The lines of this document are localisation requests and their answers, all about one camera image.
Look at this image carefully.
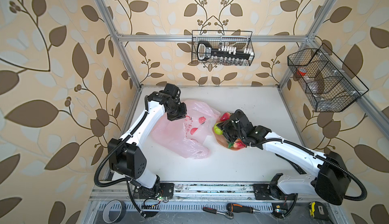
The black socket holder tool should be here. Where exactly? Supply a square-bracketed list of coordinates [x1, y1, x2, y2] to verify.
[194, 41, 254, 62]

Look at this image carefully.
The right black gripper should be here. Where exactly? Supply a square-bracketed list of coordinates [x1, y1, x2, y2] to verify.
[217, 119, 245, 143]

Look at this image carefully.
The green toy pear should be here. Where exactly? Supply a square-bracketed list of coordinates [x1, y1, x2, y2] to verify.
[213, 124, 223, 135]

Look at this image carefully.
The peach scalloped plastic plate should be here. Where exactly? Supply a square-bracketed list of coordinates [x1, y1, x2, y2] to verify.
[213, 119, 234, 151]

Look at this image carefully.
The clear bottle red cap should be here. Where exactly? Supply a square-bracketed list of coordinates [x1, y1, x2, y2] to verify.
[297, 68, 317, 87]

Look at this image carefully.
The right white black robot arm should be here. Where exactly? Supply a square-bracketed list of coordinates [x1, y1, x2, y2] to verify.
[213, 109, 367, 218]

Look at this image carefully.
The black wire basket centre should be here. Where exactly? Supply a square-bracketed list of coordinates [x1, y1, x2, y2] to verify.
[191, 29, 255, 66]

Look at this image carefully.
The black adjustable wrench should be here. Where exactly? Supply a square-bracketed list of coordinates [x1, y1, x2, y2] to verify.
[276, 154, 307, 175]

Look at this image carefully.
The red toy strawberry top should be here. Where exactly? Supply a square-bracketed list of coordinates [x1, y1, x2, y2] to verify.
[219, 112, 231, 122]

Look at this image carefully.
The yellow black tape measure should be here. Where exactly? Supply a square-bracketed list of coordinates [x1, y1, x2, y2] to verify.
[309, 201, 330, 221]

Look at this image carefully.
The black wire basket right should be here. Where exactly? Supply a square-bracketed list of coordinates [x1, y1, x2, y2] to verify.
[287, 44, 369, 113]

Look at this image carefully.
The red toy peach bottom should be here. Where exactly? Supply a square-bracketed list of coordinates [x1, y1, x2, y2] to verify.
[228, 139, 247, 151]

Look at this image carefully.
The red black ratchet wrench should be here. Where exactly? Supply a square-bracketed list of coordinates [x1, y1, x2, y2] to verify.
[202, 207, 234, 220]

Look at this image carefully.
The orange black screwdriver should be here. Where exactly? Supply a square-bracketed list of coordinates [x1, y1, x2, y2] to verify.
[227, 203, 260, 214]

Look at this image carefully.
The pink plastic bag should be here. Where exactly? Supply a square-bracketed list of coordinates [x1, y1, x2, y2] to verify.
[151, 99, 220, 159]

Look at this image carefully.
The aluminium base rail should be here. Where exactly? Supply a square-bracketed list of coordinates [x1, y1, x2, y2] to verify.
[89, 180, 341, 212]

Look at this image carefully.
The black tape roll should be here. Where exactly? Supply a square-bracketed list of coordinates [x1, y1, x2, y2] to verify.
[102, 200, 126, 224]

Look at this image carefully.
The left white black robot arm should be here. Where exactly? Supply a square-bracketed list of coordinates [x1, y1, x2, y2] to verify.
[94, 84, 187, 219]

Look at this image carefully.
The black wire basket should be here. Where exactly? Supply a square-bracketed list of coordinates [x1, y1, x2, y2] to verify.
[191, 29, 255, 66]
[287, 44, 369, 113]

